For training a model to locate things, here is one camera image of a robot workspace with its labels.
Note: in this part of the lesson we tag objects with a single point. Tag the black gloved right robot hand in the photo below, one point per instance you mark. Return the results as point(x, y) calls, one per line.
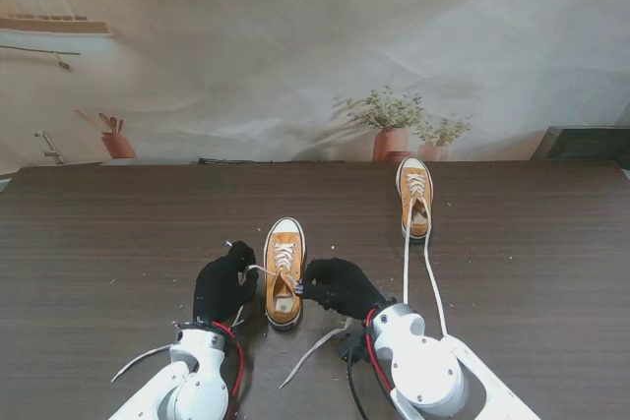
point(344, 289)

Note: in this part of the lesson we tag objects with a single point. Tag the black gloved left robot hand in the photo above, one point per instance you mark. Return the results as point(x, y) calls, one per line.
point(221, 287)

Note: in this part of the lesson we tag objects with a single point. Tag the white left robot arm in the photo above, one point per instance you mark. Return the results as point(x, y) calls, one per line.
point(197, 356)

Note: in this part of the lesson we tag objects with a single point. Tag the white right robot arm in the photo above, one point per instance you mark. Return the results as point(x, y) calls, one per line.
point(423, 366)

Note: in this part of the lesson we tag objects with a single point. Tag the black right wrist box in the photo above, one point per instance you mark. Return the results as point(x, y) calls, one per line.
point(352, 347)

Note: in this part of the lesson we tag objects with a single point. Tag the printed kitchen backdrop cloth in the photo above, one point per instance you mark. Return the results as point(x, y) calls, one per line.
point(295, 46)

